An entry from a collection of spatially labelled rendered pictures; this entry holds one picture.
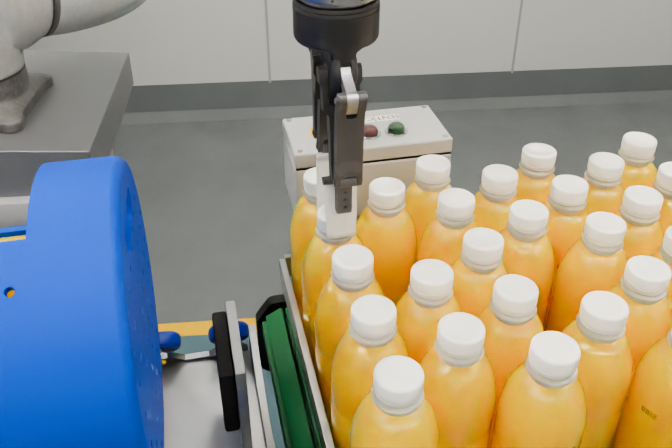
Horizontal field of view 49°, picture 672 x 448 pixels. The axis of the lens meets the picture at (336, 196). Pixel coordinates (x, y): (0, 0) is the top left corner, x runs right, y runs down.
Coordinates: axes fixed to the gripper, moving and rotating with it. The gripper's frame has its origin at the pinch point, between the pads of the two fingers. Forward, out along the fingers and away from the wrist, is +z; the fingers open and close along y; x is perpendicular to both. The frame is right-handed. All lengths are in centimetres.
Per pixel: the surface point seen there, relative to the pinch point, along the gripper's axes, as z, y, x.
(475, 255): 2.7, 8.9, 11.6
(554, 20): 74, -237, 155
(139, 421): 2.6, 22.4, -19.4
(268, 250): 114, -144, 8
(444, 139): 3.6, -15.3, 17.2
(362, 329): 2.8, 16.4, -1.4
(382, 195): 2.0, -2.1, 5.5
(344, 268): 2.1, 9.0, -1.2
